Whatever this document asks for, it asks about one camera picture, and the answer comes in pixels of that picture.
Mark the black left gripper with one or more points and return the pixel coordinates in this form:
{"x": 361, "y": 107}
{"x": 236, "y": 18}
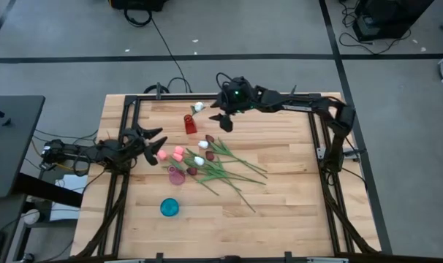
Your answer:
{"x": 132, "y": 151}

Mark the purple glass vase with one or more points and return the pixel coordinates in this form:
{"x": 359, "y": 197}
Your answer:
{"x": 177, "y": 177}

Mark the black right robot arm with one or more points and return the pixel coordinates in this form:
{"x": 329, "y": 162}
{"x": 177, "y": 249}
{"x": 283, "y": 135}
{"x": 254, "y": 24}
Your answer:
{"x": 338, "y": 124}

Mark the white box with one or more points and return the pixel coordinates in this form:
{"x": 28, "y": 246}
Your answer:
{"x": 73, "y": 180}

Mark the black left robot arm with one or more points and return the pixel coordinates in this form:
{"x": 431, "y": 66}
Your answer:
{"x": 79, "y": 151}

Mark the dark red artificial tulip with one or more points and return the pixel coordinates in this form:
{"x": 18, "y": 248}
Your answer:
{"x": 210, "y": 138}
{"x": 210, "y": 156}
{"x": 192, "y": 171}

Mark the teal glass vase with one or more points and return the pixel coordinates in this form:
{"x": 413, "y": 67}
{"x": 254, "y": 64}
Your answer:
{"x": 169, "y": 207}

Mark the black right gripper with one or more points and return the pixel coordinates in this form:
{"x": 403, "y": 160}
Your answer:
{"x": 238, "y": 93}

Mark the black equipment box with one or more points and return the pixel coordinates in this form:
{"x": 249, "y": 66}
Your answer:
{"x": 389, "y": 18}

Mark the black equipment case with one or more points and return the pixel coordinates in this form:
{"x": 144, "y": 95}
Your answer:
{"x": 141, "y": 4}

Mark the red glass vase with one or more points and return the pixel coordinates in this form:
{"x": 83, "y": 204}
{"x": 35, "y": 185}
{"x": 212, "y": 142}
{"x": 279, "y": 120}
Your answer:
{"x": 190, "y": 127}

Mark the black desk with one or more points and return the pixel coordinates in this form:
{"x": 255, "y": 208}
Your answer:
{"x": 13, "y": 146}

